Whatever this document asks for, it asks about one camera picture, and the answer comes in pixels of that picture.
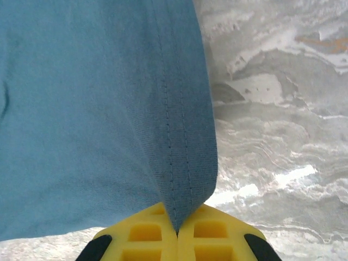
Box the dark blue towel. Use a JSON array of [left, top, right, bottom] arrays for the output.
[[0, 0, 220, 241]]

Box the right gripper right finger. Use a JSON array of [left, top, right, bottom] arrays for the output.
[[177, 203, 284, 261]]

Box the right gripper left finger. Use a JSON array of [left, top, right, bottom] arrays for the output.
[[78, 202, 179, 261]]

